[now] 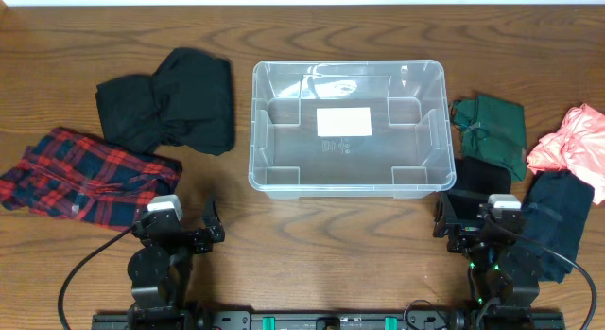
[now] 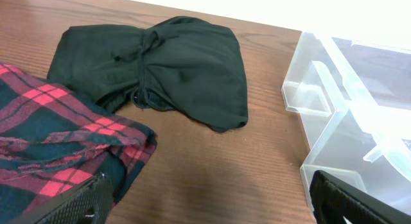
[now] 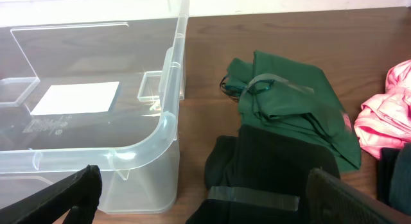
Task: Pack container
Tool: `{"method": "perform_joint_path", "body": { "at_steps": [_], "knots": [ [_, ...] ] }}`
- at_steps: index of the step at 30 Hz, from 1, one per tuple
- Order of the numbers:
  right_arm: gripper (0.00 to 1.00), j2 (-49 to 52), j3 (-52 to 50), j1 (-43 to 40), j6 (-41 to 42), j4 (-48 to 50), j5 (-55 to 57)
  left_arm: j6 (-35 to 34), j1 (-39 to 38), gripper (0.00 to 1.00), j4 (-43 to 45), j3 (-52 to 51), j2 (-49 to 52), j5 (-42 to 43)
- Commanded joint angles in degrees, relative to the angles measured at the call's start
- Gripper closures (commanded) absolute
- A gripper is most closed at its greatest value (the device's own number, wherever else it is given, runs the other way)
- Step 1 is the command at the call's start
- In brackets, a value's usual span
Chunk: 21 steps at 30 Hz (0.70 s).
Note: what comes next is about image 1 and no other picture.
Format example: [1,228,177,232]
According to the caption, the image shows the navy garment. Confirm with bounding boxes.
[516,170,595,283]

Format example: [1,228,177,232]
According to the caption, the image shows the dark green drawstring garment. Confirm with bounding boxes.
[450,95,527,182]

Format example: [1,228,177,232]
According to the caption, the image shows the red navy plaid shirt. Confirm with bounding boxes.
[1,128,182,231]

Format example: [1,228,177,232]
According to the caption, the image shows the black drawstring garment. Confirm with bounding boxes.
[95,47,235,156]

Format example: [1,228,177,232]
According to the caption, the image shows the pink coral garment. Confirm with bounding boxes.
[527,104,604,204]

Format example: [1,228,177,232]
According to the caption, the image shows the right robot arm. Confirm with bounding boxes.
[433,189,542,311]

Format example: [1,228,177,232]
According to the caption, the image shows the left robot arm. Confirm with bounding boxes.
[128,195,225,309]

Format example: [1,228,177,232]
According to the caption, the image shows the clear plastic storage container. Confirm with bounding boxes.
[248,60,457,199]

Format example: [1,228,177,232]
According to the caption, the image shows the white label in container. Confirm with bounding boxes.
[317,107,372,137]

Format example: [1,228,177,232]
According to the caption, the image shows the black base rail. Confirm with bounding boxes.
[91,309,566,330]

